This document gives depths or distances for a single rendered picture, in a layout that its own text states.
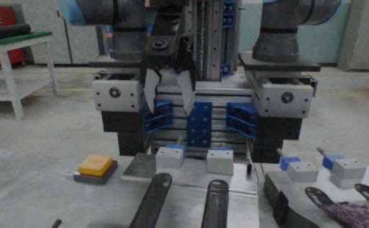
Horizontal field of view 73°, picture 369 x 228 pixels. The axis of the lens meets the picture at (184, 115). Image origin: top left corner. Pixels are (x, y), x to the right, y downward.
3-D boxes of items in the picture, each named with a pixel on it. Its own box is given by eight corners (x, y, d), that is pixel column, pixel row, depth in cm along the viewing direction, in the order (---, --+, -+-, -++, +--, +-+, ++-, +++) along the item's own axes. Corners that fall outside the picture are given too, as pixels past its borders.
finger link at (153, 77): (161, 104, 55) (171, 65, 51) (152, 115, 50) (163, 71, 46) (148, 100, 55) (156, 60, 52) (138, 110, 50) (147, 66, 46)
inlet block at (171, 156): (171, 146, 65) (171, 128, 63) (190, 148, 64) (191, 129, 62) (156, 177, 53) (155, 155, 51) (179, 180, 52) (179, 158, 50)
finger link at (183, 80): (205, 104, 53) (193, 62, 50) (200, 115, 48) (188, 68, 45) (190, 107, 54) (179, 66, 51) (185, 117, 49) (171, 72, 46)
